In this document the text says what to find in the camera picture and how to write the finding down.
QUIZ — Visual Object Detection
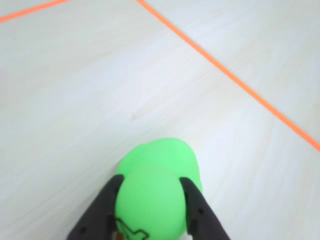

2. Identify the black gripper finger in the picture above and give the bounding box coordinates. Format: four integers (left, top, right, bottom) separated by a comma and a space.
66, 174, 125, 240
179, 176, 231, 240

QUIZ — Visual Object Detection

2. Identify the green rubber duck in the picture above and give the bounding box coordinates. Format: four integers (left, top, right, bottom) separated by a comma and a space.
114, 137, 204, 240

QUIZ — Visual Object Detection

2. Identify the long orange tape line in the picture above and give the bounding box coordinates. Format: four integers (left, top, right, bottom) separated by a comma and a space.
136, 0, 320, 153

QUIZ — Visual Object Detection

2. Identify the short orange tape line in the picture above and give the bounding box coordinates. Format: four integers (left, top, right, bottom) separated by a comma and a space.
0, 0, 72, 24

